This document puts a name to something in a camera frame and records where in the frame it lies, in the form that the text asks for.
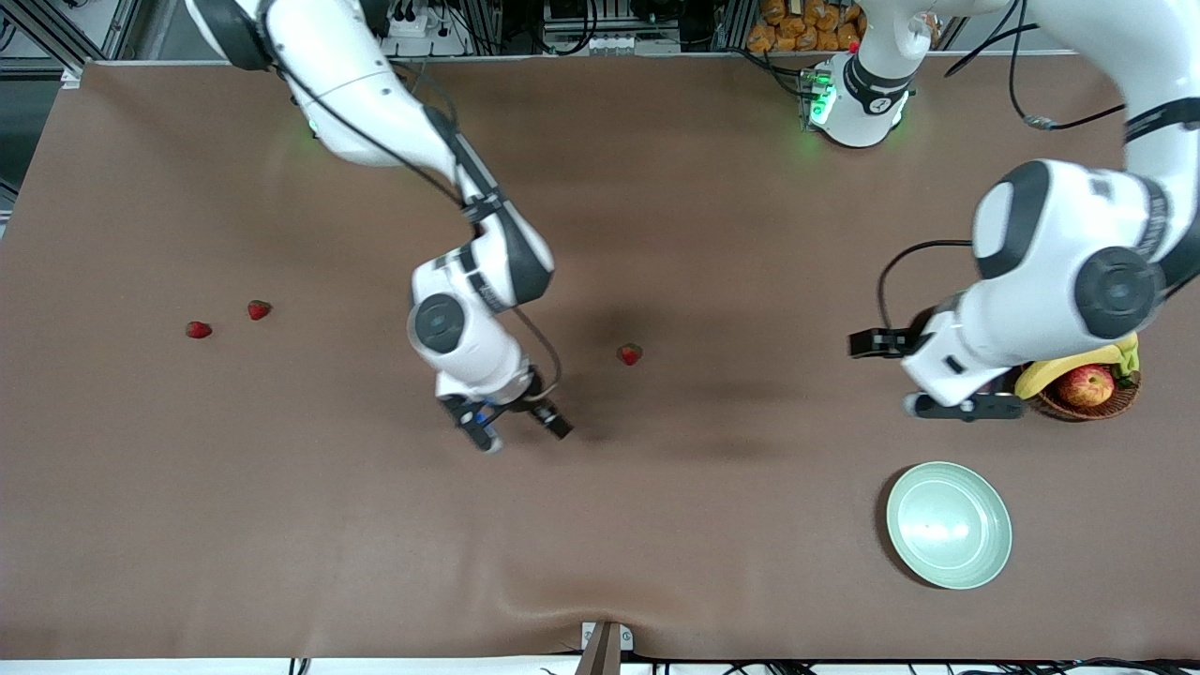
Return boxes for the white power strip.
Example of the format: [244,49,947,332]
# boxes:
[380,0,470,43]

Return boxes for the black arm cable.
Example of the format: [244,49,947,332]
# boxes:
[877,0,1126,329]
[267,47,563,404]

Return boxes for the large table cover mat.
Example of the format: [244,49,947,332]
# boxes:
[0,58,1200,662]

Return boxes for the yellow banana bunch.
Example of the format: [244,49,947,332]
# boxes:
[1014,333,1141,401]

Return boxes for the metal table clamp bracket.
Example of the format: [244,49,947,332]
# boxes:
[580,621,634,675]

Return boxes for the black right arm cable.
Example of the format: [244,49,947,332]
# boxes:
[267,47,563,404]

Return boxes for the brown wicker basket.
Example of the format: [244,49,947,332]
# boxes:
[1029,370,1143,423]

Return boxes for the pale green round plate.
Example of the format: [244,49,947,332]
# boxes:
[886,461,1013,591]

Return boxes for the pile of golden bread rolls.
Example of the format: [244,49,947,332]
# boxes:
[747,0,863,53]

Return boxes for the aluminium frame strut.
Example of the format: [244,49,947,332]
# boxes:
[0,0,142,71]

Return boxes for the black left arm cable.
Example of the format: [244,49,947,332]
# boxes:
[877,0,1126,329]

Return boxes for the white connector strip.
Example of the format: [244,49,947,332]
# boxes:
[544,26,682,55]

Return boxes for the red apple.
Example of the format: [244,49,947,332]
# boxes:
[1057,365,1117,409]

